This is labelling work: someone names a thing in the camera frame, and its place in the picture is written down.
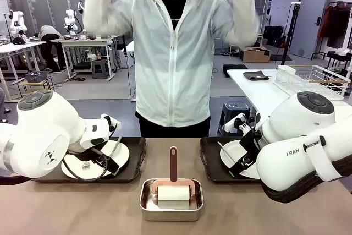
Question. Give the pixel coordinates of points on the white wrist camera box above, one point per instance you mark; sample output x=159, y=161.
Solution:
x=114, y=122
x=231, y=125

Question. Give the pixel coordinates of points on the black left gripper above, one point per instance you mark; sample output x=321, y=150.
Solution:
x=99, y=154

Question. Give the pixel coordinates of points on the dark blue plastic stool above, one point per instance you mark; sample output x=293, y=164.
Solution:
x=233, y=111

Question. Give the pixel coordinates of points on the black tripod pole stand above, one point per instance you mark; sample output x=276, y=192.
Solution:
x=290, y=34

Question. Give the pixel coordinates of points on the person in grey shirt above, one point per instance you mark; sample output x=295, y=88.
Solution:
x=49, y=34

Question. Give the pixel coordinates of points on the folded dark grey cloth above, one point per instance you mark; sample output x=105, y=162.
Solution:
x=255, y=76

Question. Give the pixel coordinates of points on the thin silver metal utensil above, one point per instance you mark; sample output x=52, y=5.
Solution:
x=116, y=147
x=225, y=151

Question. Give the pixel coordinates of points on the round white plate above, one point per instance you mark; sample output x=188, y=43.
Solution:
x=233, y=147
x=121, y=155

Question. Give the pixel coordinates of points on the dark brown plastic tray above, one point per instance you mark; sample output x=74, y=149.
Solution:
x=210, y=158
x=137, y=152

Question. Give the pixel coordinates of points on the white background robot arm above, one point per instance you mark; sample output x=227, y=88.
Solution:
x=17, y=17
x=70, y=20

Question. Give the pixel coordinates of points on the white workshop desk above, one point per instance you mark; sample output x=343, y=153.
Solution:
x=16, y=46
x=82, y=41

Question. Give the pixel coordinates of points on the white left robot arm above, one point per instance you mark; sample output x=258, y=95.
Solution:
x=41, y=125

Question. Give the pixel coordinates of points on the black equipment cases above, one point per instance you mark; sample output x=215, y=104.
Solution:
x=273, y=35

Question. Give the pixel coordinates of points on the grey door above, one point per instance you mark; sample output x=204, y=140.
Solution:
x=310, y=26

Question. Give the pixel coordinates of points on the black floor mat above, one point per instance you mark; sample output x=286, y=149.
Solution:
x=233, y=69

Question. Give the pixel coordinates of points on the rectangular stainless steel tray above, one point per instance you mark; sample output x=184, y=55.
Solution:
x=170, y=214

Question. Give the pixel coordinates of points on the grey plastic stool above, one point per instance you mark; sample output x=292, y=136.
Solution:
x=99, y=68

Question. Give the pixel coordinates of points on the person's left forearm white sleeve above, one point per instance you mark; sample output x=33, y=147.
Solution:
x=244, y=12

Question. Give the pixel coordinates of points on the open cardboard box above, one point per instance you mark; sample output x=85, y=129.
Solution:
x=255, y=56

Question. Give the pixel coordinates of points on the pink lint roller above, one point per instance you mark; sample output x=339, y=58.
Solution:
x=173, y=163

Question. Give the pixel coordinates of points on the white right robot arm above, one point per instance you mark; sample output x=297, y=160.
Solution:
x=288, y=158

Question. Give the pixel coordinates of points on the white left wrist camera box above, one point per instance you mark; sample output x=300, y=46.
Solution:
x=114, y=122

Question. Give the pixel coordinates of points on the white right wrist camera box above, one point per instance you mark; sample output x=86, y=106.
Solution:
x=231, y=125

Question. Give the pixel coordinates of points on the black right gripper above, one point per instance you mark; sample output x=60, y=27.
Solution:
x=250, y=142

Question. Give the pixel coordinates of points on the clear plastic cutlery holder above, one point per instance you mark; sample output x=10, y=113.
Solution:
x=286, y=76

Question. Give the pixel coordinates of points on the white side table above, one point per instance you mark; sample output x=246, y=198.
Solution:
x=261, y=92

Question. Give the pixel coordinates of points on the hanging black garment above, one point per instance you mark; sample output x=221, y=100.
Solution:
x=339, y=26

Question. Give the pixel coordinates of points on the hanging red garment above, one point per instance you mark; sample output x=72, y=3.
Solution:
x=324, y=23

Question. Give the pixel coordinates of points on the person in white jacket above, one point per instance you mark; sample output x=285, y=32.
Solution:
x=170, y=81

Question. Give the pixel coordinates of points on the person's right forearm white sleeve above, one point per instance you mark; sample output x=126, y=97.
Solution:
x=96, y=4

